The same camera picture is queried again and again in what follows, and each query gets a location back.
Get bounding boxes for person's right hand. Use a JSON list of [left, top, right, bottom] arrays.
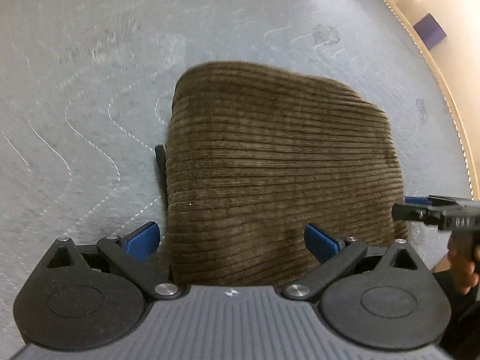
[[447, 238, 479, 295]]

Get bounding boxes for brown corduroy pants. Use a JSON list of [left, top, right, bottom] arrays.
[[165, 61, 408, 286]]

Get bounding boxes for grey quilted bed cover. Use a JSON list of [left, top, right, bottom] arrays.
[[1, 0, 472, 359]]

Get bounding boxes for wooden bed frame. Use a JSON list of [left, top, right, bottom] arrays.
[[383, 0, 479, 199]]

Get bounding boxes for purple box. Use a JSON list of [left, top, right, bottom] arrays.
[[413, 13, 447, 50]]

